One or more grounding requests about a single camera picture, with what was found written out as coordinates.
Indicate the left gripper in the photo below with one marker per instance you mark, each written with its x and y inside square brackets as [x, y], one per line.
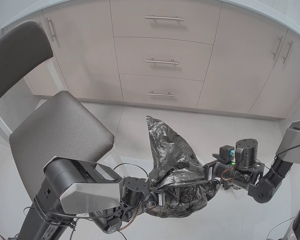
[155, 199]

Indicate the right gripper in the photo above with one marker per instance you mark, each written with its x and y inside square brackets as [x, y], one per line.
[215, 170]

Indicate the black plastic bag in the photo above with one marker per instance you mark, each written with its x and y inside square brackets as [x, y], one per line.
[170, 149]

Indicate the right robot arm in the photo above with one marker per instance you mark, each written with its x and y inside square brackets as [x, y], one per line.
[247, 154]

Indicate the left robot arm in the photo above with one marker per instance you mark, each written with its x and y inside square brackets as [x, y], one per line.
[72, 179]

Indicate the crumpled black plastic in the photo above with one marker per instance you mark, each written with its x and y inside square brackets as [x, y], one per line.
[227, 184]

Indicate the grey padded chair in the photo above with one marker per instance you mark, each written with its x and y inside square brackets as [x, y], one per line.
[60, 134]

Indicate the beige cabinet with drawers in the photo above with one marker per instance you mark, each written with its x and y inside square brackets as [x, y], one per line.
[162, 54]

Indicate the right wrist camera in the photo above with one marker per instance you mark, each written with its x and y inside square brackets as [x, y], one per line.
[226, 152]

